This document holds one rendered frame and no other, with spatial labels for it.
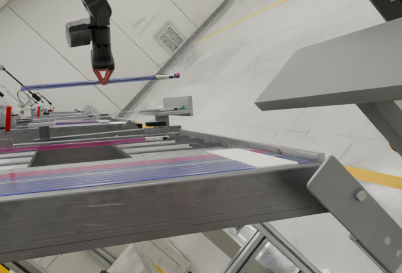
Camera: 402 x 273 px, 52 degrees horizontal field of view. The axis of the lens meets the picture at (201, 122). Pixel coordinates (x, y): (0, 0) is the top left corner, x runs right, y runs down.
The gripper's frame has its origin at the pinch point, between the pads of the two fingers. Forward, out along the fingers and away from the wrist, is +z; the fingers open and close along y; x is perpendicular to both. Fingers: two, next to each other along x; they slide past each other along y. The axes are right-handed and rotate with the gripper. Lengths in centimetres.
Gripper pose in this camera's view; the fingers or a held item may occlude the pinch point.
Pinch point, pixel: (103, 81)
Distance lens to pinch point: 140.0
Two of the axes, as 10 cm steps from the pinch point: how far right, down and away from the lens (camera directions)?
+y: 2.7, 6.0, -7.5
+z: -0.9, 7.9, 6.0
